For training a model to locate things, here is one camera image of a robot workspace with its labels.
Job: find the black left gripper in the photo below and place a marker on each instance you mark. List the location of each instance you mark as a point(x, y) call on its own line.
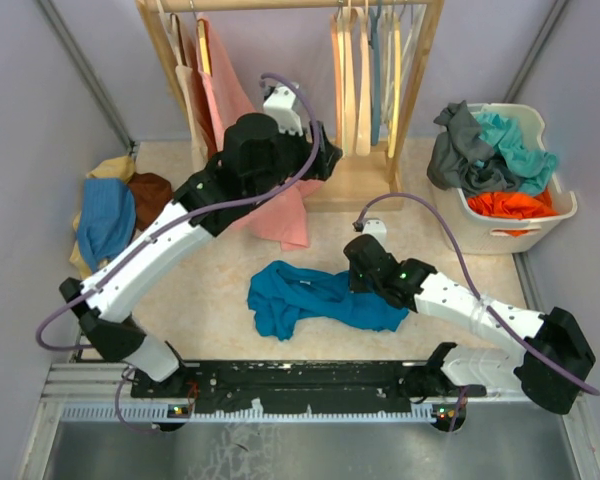
point(327, 155)

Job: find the blue t-shirt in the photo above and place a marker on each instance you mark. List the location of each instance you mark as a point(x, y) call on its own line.
point(281, 295)

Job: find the orange hanger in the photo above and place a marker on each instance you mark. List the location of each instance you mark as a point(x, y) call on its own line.
point(337, 80)

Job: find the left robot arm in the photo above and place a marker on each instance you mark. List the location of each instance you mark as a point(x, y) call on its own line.
point(103, 303)

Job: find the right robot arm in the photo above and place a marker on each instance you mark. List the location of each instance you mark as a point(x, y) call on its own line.
point(542, 355)

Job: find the light wooden hanger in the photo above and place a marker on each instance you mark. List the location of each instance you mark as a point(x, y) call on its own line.
point(363, 141)

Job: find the cream wooden hanger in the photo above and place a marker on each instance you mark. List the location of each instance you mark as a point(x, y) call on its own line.
point(349, 115)

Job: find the pink hanging t-shirt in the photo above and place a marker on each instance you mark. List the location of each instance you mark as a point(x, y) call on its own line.
point(256, 167)

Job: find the blue hanger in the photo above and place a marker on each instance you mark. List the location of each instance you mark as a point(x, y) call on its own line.
point(374, 16)

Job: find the grey shirt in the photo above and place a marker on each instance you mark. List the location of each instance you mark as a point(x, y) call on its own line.
point(461, 159)

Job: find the white hanger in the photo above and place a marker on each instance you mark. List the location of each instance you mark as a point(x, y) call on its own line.
point(409, 47)

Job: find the yellow hanger holding pink shirt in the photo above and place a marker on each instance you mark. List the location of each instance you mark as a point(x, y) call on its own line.
point(202, 40)

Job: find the orange shirt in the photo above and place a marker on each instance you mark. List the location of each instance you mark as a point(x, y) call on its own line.
point(513, 205)

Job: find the brown shirt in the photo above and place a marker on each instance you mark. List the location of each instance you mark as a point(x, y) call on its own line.
point(151, 193)

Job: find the yellow shirt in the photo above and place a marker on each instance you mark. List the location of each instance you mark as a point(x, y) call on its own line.
point(122, 168)

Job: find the beige hanging t-shirt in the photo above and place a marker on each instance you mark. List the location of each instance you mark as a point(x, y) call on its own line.
point(188, 74)

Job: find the teal shirt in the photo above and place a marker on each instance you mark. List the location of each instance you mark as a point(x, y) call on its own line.
point(534, 167)

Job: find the light blue ribbed shirt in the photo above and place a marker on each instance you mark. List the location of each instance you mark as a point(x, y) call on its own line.
point(107, 220)

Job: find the wooden clothes rack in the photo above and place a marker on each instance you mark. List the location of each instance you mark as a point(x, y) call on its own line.
point(357, 178)

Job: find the white laundry basket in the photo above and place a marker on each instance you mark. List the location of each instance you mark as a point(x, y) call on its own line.
point(481, 235)

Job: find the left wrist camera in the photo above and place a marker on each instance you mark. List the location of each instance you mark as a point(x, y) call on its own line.
point(279, 103)

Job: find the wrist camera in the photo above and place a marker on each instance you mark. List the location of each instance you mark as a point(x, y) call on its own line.
point(374, 227)
point(279, 103)

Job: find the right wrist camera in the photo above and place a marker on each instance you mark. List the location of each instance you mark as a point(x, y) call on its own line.
point(374, 227)

